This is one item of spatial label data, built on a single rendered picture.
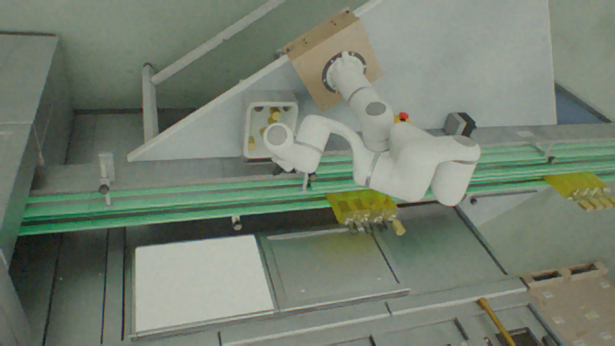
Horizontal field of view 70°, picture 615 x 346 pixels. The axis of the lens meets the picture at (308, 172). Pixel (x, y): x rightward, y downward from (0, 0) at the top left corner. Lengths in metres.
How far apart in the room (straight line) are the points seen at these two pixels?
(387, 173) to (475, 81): 0.99
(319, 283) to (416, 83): 0.83
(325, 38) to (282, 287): 0.80
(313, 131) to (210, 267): 0.67
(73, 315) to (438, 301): 1.15
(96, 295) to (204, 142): 0.60
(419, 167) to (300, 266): 0.72
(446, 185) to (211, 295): 0.79
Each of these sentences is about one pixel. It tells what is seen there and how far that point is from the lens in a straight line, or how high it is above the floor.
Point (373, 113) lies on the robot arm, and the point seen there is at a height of 1.13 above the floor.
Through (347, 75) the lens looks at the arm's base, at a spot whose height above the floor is 0.93.
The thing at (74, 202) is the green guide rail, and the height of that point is 0.92.
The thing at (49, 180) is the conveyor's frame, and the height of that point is 0.83.
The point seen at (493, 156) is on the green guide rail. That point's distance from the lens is 1.95.
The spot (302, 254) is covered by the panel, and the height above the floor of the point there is 1.10.
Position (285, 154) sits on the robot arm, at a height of 1.25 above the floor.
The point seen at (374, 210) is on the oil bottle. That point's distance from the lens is 1.60.
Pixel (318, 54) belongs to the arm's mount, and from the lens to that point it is 1.41.
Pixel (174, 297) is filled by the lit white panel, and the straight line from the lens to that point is 1.45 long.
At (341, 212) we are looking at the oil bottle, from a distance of 1.55.
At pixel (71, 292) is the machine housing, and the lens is 1.56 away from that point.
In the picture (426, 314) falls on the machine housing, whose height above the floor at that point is 1.41.
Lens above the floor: 2.06
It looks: 46 degrees down
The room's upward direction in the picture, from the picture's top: 155 degrees clockwise
